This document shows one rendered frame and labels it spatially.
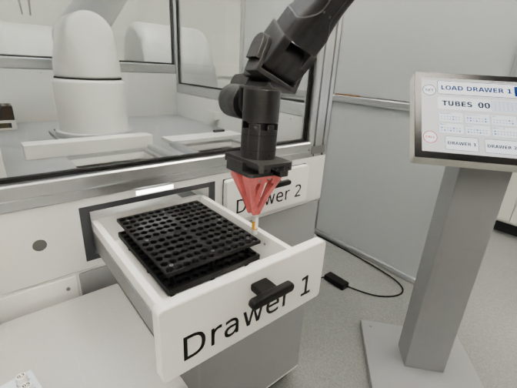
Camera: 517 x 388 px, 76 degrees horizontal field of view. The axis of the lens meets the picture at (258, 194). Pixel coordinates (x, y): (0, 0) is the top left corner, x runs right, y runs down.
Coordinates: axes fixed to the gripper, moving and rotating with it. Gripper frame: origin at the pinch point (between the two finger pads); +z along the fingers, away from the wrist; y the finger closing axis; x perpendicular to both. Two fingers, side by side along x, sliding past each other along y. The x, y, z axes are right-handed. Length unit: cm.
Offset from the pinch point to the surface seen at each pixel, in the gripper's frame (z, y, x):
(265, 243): 8.0, -1.1, 4.1
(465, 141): -9, 1, 77
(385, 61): -38, -76, 148
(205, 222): 5.9, -10.5, -3.3
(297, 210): 15.7, -25.1, 36.8
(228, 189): 4.2, -21.9, 9.2
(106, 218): 7.1, -24.1, -18.0
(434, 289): 48, 0, 89
